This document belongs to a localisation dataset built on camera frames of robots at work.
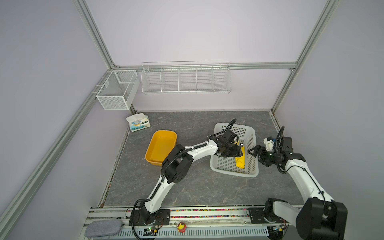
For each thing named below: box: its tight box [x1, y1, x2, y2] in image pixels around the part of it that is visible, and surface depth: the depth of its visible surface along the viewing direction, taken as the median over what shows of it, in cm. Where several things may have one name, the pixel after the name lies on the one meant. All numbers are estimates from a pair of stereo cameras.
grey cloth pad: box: [84, 219, 123, 238], surface depth 71 cm
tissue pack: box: [125, 112, 151, 132], surface depth 109 cm
